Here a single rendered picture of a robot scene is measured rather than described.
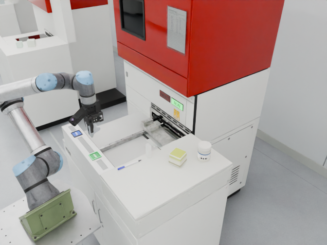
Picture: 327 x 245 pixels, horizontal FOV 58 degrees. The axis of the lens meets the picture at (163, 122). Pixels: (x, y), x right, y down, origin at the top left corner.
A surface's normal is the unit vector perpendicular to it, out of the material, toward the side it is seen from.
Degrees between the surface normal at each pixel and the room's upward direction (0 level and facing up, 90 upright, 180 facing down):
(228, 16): 90
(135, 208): 0
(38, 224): 90
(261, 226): 0
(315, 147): 90
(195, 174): 0
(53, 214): 90
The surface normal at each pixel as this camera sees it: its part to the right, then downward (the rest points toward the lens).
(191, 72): 0.59, 0.45
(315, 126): -0.80, 0.33
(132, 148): 0.00, -0.83
